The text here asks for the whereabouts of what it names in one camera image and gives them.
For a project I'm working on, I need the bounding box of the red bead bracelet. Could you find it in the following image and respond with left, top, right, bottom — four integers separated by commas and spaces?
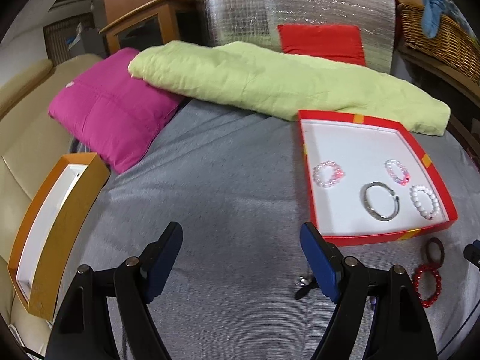
411, 263, 443, 309

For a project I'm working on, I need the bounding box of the pink and white bead bracelet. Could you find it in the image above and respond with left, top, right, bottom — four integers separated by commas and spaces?
384, 157, 412, 187

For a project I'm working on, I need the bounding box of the wooden shelf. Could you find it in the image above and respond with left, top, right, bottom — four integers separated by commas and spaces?
397, 41, 479, 157

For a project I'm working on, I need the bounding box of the beige leather sofa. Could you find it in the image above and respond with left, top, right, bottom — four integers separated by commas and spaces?
0, 55, 100, 354

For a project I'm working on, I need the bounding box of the magenta pillow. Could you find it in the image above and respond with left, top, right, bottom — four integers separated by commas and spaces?
48, 48, 184, 174

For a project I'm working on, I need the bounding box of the wicker basket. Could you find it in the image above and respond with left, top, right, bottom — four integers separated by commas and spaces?
397, 3, 479, 84

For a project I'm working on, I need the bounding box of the red cushion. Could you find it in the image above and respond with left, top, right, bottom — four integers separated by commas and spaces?
277, 24, 366, 67

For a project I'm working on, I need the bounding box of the maroon hair tie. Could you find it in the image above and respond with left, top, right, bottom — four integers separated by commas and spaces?
424, 236, 446, 267

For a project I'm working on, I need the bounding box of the blue cloth in basket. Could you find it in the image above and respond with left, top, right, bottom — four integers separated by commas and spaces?
421, 0, 452, 39

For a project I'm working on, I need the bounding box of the silver reflective insulation sheet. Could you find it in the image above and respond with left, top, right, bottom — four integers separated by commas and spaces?
197, 0, 395, 73

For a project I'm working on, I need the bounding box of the silver metal bangle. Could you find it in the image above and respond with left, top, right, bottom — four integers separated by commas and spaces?
360, 181, 400, 222

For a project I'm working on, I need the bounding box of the black hair tie with charm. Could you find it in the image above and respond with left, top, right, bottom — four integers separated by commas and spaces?
293, 274, 320, 301

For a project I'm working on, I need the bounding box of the orange cardboard box lid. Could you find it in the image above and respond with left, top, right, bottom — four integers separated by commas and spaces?
7, 152, 110, 321

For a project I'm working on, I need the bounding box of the light pink bead bracelet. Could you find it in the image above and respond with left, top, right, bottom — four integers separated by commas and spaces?
312, 159, 346, 189

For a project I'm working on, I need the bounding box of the wooden cabinet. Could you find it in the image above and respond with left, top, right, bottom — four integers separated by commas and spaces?
100, 0, 202, 54

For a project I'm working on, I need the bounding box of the light green folded blanket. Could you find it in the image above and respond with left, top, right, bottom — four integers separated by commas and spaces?
128, 41, 451, 136

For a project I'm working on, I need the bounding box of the red shallow cardboard tray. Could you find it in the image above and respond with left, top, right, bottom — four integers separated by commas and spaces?
298, 110, 458, 245

